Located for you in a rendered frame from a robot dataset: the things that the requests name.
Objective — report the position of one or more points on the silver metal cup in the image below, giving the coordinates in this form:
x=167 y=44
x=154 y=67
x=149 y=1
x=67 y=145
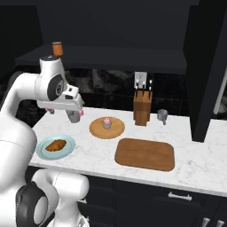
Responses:
x=162 y=115

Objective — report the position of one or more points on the round wooden board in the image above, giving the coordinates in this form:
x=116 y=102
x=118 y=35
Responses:
x=113 y=131

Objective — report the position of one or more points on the brown croissant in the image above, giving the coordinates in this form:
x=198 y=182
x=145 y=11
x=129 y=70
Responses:
x=55 y=145

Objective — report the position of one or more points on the wooden knife block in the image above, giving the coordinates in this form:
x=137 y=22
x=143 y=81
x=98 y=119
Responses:
x=142 y=109

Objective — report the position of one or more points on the white wall socket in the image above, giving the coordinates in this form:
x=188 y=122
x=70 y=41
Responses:
x=140 y=76

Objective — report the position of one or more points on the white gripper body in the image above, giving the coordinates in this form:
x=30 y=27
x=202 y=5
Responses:
x=59 y=105

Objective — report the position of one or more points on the orange jam jar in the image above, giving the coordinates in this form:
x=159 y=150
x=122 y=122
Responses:
x=57 y=49

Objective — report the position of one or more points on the light blue plate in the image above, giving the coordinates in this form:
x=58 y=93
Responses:
x=66 y=149

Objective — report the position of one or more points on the dark cabinet door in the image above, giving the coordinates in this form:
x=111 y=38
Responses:
x=204 y=74

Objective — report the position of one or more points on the dark drawer front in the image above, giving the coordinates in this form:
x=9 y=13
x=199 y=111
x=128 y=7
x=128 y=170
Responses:
x=100 y=183
x=142 y=192

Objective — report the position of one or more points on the pink cupcake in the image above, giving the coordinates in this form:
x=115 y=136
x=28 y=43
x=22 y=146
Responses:
x=106 y=123

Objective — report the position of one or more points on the rectangular wooden cutting board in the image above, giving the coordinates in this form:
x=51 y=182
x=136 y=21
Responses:
x=144 y=154

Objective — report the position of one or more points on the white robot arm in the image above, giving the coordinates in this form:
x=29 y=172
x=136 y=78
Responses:
x=17 y=142

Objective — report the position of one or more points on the dark open wall cabinet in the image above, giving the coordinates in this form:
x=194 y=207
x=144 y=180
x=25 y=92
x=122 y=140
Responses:
x=118 y=59

